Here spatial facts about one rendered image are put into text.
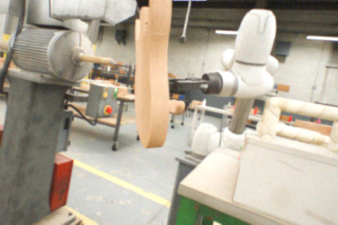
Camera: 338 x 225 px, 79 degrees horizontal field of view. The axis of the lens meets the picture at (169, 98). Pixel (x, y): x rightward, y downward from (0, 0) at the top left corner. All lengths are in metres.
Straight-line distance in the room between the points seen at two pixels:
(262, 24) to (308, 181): 0.44
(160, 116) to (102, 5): 0.54
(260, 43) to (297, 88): 11.22
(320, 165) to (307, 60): 11.61
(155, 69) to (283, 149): 0.35
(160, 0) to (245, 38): 0.33
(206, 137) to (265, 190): 0.94
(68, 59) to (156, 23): 0.70
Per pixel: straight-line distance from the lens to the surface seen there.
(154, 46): 0.49
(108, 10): 0.87
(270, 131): 0.56
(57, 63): 1.08
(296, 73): 11.96
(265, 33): 0.70
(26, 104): 1.25
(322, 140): 0.75
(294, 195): 0.59
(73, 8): 0.98
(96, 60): 1.02
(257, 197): 0.59
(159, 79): 0.48
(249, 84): 0.71
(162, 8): 0.48
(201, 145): 1.49
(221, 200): 0.59
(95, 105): 1.29
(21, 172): 1.34
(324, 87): 12.10
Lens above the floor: 1.19
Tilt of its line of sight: 3 degrees down
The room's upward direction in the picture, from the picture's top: 11 degrees clockwise
